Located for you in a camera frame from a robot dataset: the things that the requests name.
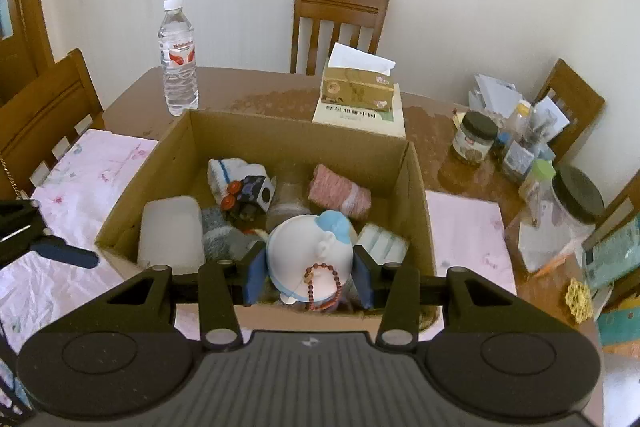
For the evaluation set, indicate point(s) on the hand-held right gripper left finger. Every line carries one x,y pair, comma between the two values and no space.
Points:
254,274

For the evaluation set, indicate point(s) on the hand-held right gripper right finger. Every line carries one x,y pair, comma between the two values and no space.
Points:
362,277

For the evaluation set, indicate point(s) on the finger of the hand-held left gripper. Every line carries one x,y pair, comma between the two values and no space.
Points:
70,257
22,412

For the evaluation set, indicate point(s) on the clear tape roll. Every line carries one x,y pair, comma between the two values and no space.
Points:
385,242

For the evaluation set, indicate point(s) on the white figurine with blue cap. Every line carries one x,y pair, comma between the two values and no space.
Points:
300,252

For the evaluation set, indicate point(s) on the blue knitted sleeve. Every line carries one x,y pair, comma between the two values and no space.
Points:
225,232

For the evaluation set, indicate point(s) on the small orange red object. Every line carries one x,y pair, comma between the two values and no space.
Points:
230,197

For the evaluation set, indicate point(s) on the dark cube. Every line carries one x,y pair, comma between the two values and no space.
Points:
255,192

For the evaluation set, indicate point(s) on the clear plastic cup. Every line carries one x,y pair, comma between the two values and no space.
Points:
290,197

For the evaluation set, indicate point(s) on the pink knitted pouch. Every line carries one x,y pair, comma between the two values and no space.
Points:
340,194

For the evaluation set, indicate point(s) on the translucent white plastic container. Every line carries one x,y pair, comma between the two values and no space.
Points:
170,232

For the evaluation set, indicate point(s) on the white sock blue stripe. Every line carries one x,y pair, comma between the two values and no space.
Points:
220,179

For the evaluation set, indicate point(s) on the brown cardboard box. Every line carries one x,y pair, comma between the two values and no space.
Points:
300,142

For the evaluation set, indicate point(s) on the pink floral tablecloth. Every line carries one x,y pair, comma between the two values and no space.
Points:
100,167

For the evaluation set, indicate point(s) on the white green book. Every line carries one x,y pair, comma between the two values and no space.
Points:
360,119

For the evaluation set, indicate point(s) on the small jar with black lid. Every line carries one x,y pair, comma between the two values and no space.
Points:
472,142

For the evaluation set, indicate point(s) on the yellow sticky notes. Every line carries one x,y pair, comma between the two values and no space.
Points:
457,119

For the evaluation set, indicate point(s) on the tan tissue box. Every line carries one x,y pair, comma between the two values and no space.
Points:
350,92

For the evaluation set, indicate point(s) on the orange white packet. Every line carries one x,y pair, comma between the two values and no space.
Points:
550,266

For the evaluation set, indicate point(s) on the small dark bottle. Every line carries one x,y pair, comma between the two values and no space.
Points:
500,144

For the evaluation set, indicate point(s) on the clear water bottle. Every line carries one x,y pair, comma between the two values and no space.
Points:
179,87

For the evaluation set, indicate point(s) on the green capped bottle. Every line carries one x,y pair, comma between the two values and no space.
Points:
540,172

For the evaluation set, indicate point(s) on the yellow crochet coaster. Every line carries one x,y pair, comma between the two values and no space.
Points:
582,302

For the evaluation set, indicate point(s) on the white papers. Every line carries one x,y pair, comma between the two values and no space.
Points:
492,94

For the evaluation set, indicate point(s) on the yellow capped bottle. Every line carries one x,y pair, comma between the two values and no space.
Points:
520,117

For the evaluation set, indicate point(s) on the large clear jar black lid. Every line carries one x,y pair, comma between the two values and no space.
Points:
575,197

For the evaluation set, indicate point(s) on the teal packet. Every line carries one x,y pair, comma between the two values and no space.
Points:
615,257

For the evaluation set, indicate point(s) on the wooden door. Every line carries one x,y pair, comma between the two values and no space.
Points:
25,7

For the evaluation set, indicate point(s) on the wooden slatted chair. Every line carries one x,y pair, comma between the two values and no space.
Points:
310,22

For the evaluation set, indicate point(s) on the yellow teal bag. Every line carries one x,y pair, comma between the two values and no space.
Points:
620,327

